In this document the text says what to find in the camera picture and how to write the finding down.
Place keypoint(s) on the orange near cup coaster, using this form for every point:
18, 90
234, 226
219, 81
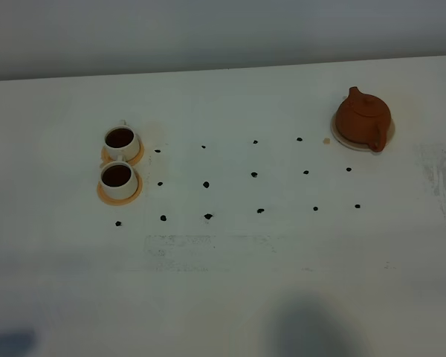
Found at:
119, 202

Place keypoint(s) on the cream round teapot coaster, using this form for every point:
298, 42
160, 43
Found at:
355, 146

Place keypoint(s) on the white teacup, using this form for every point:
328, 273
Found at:
122, 141
118, 179

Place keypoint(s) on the white far teacup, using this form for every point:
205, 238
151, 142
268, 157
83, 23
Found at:
122, 141

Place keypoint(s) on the white near teacup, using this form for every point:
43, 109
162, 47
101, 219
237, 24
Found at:
118, 179

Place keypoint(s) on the orange cup coaster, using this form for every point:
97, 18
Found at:
106, 158
119, 202

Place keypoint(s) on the orange far cup coaster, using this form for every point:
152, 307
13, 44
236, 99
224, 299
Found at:
106, 158

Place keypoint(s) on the brown clay teapot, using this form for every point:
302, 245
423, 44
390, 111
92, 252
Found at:
364, 119

